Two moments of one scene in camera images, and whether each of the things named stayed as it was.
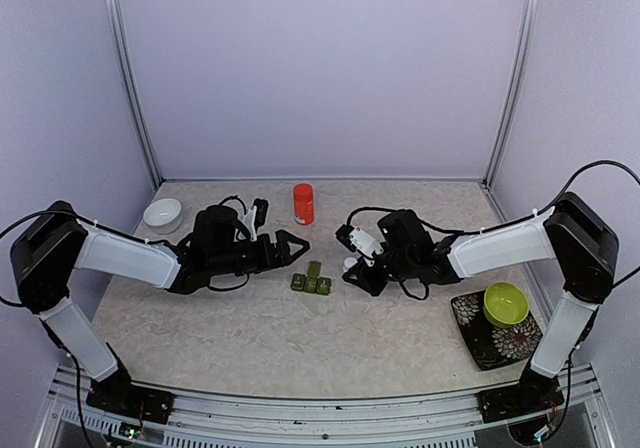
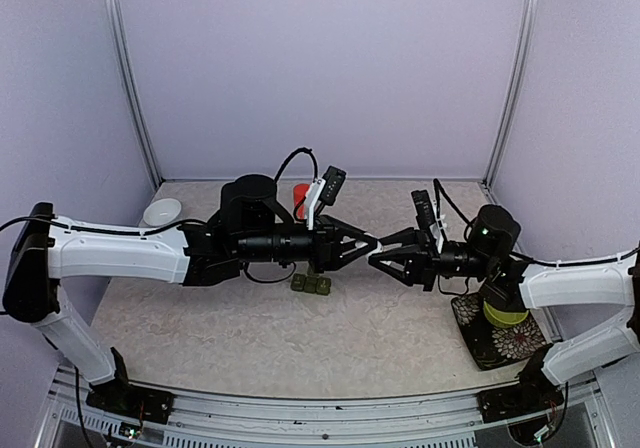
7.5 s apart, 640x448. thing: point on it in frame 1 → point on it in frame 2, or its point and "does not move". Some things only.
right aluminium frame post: x=520 y=84 does not move
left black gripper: x=283 y=258 → x=329 y=244
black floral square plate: x=492 y=346 does not move
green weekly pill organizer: x=311 y=282 does not move
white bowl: x=163 y=215 does not move
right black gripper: x=366 y=281 → x=418 y=255
